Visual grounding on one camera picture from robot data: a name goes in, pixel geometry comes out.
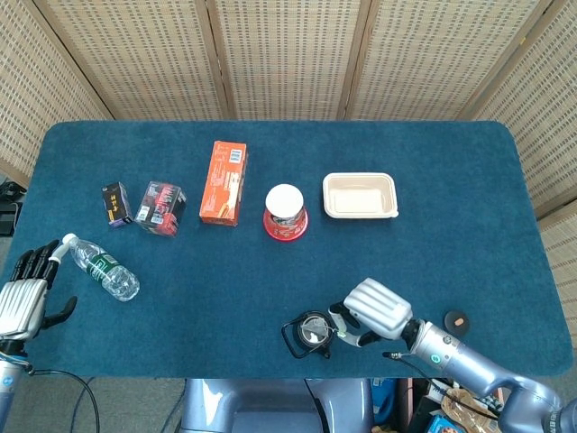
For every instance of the grey-blue robot torso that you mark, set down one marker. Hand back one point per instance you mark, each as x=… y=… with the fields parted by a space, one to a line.
x=270 y=401

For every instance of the brown snack bag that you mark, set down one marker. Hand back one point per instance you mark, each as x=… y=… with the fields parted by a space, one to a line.
x=460 y=406

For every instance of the black disc with orange dot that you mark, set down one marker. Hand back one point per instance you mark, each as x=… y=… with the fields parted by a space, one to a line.
x=453 y=318

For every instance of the woven wooden folding screen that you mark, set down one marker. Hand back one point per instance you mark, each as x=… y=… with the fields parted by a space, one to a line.
x=288 y=54

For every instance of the small black purple box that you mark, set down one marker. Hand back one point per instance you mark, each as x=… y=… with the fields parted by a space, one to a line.
x=116 y=205

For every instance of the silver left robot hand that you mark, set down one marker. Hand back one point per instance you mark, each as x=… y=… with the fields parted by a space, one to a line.
x=20 y=304

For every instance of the blue carton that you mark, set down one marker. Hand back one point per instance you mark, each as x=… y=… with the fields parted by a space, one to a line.
x=383 y=399

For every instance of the beige plastic food container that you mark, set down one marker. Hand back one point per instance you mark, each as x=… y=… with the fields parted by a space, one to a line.
x=360 y=198

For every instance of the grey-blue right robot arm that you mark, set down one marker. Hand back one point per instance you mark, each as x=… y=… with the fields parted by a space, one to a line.
x=460 y=356

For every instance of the blue table carpet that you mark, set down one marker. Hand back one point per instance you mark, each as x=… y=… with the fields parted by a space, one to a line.
x=225 y=279

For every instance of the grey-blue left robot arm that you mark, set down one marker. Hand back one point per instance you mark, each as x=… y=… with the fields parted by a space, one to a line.
x=6 y=388

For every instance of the black equipment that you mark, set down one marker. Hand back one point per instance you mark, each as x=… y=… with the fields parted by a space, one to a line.
x=6 y=221

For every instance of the orange cardboard box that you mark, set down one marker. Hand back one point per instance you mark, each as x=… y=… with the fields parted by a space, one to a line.
x=223 y=189

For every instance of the black cast iron teapot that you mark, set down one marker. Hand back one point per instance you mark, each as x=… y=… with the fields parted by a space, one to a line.
x=315 y=349

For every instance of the orange instant noodle cup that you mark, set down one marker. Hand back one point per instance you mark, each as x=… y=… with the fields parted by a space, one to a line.
x=284 y=203

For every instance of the clear box with red items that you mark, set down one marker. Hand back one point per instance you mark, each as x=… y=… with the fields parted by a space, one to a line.
x=158 y=207

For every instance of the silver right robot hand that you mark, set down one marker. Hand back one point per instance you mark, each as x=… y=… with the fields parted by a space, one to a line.
x=378 y=309

